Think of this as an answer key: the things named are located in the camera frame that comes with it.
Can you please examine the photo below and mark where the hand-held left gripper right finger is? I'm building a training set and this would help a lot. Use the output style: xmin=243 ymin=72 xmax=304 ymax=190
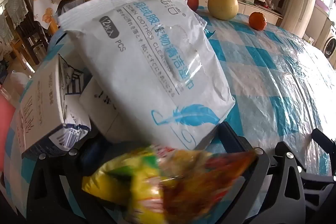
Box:
xmin=210 ymin=122 xmax=307 ymax=224

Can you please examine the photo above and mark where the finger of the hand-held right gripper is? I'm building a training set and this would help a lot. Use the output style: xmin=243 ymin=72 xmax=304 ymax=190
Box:
xmin=312 ymin=128 xmax=336 ymax=147
xmin=298 ymin=165 xmax=336 ymax=188

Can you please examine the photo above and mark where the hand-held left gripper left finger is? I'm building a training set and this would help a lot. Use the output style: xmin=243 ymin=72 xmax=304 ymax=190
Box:
xmin=26 ymin=135 xmax=126 ymax=224

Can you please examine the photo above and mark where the white carton with barcode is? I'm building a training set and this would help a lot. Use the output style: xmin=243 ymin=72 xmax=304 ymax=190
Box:
xmin=16 ymin=55 xmax=92 ymax=159

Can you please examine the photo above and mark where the pink plastic bucket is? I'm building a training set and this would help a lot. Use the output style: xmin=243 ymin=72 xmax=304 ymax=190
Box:
xmin=0 ymin=93 xmax=17 ymax=140

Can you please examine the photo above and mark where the small white box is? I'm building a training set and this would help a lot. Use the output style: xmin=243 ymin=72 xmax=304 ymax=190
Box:
xmin=79 ymin=77 xmax=120 ymax=136

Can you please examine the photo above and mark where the yellow snack packet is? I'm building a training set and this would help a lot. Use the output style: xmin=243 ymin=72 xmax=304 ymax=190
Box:
xmin=81 ymin=145 xmax=259 ymax=224

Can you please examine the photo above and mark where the white wet wipes packet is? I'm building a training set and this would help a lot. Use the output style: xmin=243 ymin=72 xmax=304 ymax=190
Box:
xmin=57 ymin=0 xmax=235 ymax=151

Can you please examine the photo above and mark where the blue checked tablecloth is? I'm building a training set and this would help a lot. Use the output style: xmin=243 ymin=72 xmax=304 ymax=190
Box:
xmin=4 ymin=5 xmax=335 ymax=224

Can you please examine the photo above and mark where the white washing machine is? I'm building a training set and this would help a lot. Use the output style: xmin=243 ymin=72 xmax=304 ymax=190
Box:
xmin=315 ymin=17 xmax=336 ymax=59

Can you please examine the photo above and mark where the orange tangerine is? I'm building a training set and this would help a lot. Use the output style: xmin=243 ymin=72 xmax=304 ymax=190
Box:
xmin=248 ymin=11 xmax=268 ymax=31

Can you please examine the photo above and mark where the white television stand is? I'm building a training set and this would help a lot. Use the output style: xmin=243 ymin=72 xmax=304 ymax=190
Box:
xmin=126 ymin=0 xmax=280 ymax=26

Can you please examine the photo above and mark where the yellow pear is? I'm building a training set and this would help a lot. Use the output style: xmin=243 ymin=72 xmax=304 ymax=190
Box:
xmin=207 ymin=0 xmax=239 ymax=20

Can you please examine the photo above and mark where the dark wooden dining chair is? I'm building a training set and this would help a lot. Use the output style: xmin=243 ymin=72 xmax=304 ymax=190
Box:
xmin=14 ymin=0 xmax=50 ymax=64

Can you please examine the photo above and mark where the dining table orange-print cloth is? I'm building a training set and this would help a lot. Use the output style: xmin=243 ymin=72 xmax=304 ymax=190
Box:
xmin=33 ymin=0 xmax=61 ymax=29

